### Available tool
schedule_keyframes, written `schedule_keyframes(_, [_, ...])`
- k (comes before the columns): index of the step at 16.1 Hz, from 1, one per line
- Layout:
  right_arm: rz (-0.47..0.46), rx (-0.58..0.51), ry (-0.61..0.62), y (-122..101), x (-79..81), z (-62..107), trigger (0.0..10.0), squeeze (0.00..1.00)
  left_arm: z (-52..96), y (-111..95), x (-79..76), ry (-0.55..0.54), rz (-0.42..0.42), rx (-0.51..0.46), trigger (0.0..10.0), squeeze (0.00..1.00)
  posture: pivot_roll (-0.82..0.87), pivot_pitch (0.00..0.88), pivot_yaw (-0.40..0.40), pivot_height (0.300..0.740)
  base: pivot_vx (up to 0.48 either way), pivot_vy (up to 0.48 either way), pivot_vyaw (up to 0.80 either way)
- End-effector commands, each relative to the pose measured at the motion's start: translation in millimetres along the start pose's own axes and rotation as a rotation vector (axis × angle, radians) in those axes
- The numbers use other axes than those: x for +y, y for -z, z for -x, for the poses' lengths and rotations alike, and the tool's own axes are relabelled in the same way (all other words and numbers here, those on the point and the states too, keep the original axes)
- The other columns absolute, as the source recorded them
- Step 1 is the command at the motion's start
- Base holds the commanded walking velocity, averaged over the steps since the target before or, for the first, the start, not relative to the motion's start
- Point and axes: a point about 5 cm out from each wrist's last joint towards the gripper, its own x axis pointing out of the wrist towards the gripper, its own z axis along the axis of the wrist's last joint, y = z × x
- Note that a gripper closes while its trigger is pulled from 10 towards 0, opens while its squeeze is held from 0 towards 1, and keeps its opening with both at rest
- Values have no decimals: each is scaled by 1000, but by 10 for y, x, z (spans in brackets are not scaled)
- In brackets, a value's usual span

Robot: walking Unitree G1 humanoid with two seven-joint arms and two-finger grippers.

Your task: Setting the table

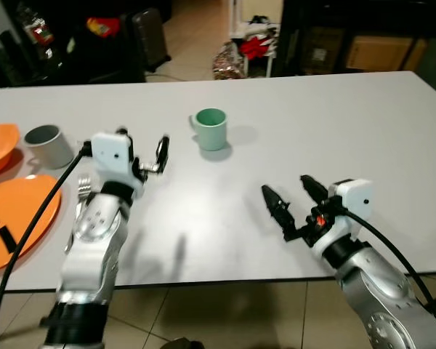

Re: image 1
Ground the bottle with red label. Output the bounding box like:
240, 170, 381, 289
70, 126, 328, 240
18, 4, 55, 59

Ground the white rack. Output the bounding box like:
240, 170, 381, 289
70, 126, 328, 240
227, 0, 286, 79

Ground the black suitcase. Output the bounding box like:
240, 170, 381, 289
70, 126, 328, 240
129, 7, 172, 73

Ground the small dark box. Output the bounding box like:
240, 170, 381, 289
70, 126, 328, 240
305, 27, 344, 71

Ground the red cloth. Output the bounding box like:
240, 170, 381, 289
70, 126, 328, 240
240, 35, 275, 60

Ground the large cardboard box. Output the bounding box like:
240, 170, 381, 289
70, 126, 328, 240
345, 36, 428, 72

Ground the green plastic mug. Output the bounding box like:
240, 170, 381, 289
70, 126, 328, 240
190, 108, 229, 152

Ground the black chair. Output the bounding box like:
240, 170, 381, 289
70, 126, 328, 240
0, 29, 37, 88

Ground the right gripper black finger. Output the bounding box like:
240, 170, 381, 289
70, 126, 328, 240
299, 174, 328, 206
262, 185, 295, 239

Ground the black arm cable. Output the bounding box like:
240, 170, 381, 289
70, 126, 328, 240
340, 208, 436, 329
0, 142, 94, 348

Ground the dark robot foot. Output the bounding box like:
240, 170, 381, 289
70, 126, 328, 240
160, 337, 206, 349

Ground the orange plate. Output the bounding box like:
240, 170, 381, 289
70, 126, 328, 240
0, 174, 62, 275

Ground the patterned bag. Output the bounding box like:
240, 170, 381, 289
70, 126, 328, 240
212, 41, 249, 80

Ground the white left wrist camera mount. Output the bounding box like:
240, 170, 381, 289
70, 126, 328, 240
91, 131, 136, 182

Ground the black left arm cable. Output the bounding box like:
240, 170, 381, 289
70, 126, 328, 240
0, 142, 94, 348

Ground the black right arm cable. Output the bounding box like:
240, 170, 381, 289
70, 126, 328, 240
340, 208, 436, 329

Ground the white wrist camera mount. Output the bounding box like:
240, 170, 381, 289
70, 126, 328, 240
311, 179, 374, 257
91, 131, 136, 182

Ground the grey plastic mug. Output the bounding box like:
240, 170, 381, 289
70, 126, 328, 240
23, 124, 75, 170

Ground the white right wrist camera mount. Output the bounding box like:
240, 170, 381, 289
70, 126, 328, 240
311, 179, 374, 257

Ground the red bag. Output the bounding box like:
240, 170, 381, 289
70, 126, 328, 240
86, 16, 122, 39

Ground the black cabinet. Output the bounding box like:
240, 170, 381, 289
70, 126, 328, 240
276, 0, 436, 78

